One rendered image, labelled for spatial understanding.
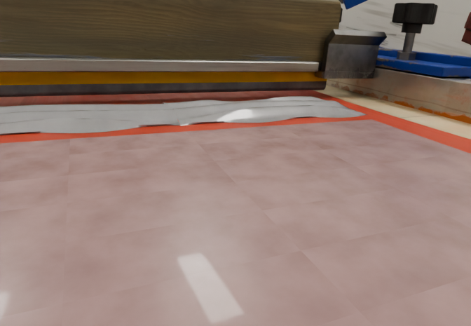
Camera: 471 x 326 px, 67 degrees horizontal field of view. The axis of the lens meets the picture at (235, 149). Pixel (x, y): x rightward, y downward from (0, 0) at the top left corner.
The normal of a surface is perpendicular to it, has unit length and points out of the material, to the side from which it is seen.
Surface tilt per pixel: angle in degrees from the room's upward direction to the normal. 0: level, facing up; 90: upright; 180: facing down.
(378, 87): 90
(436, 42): 90
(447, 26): 90
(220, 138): 9
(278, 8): 81
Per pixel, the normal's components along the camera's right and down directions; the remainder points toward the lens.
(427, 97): -0.92, 0.08
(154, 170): 0.05, -0.94
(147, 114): 0.19, -0.62
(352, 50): 0.39, 0.32
